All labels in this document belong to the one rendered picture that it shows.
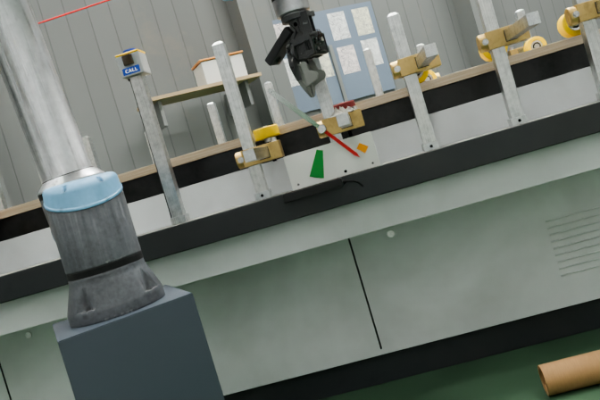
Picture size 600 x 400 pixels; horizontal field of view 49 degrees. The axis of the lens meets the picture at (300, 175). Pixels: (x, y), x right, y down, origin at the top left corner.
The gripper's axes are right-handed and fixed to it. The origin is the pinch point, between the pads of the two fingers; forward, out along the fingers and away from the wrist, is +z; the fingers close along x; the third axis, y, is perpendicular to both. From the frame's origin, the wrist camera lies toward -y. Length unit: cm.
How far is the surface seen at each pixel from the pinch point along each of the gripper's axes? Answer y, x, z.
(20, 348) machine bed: -124, -28, 52
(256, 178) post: -27.7, 3.1, 17.6
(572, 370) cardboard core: 39, 25, 87
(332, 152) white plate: -7.4, 14.2, 16.4
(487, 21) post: 36, 41, -7
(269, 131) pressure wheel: -29.5, 16.9, 5.0
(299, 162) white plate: -15.9, 9.2, 16.8
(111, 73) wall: -385, 263, -109
